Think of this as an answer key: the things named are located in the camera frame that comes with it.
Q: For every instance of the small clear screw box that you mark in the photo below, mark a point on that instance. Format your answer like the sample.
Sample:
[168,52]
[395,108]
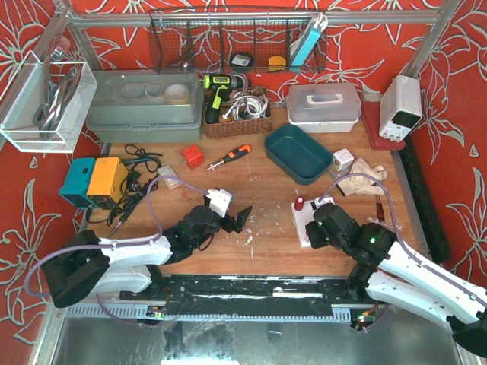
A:
[170,177]

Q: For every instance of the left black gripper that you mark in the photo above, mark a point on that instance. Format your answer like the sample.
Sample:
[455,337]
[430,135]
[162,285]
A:
[228,221]

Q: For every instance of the yellow tape measure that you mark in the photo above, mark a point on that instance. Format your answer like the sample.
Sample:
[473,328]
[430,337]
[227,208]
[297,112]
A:
[276,64]

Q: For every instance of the soldering iron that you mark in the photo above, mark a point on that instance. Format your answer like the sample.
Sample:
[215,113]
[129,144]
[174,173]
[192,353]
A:
[121,220]

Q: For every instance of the clear acrylic box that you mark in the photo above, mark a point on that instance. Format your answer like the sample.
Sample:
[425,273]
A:
[44,108]

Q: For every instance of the beige work glove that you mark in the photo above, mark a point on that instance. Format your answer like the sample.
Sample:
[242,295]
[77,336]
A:
[361,185]

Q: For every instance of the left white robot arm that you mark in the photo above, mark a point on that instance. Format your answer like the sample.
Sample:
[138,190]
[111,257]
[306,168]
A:
[92,265]

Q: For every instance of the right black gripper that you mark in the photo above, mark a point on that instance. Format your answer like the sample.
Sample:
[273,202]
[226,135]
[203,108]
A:
[314,233]

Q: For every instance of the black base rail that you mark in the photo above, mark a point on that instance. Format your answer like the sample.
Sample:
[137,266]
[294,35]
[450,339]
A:
[247,297]

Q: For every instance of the yellow soldering station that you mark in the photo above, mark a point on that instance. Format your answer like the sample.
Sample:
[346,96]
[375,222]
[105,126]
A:
[107,182]

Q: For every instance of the blue white case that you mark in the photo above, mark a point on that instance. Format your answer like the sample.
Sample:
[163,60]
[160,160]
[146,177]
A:
[302,47]

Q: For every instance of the grey plastic storage box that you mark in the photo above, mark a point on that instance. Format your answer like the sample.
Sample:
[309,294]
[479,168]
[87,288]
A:
[142,106]

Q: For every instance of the orange black screwdriver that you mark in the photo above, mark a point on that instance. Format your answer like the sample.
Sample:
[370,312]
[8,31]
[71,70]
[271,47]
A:
[231,156]

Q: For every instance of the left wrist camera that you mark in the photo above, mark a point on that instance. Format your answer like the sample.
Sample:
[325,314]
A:
[218,200]

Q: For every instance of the teal plastic tray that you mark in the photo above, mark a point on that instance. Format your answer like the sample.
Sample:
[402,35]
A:
[297,154]

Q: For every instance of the red cube adapter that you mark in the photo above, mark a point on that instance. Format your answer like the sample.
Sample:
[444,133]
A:
[192,156]

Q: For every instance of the teal device box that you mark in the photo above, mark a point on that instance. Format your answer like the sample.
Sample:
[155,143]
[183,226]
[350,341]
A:
[75,187]

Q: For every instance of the white plastic lidded box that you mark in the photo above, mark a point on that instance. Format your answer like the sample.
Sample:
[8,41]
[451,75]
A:
[323,108]

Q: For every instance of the black wire basket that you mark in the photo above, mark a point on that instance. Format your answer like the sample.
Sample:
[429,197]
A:
[204,40]

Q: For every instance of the red spring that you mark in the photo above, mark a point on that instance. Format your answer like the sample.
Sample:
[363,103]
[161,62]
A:
[299,203]

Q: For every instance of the green black drill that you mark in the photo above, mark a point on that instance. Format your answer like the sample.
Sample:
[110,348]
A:
[221,87]

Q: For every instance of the white cube adapter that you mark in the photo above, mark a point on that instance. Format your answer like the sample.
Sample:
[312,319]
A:
[342,159]

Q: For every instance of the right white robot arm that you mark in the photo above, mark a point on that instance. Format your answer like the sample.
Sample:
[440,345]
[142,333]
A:
[389,270]

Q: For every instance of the white power supply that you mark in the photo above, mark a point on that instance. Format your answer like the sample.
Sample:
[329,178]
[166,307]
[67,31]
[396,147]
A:
[400,108]

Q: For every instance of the brown wicker basket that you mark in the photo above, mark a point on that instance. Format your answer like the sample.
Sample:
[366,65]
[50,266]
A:
[251,121]

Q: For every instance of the white peg board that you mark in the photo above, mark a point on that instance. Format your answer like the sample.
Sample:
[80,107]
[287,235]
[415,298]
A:
[301,219]

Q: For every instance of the small red screwdriver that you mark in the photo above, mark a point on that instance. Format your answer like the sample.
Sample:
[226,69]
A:
[379,209]

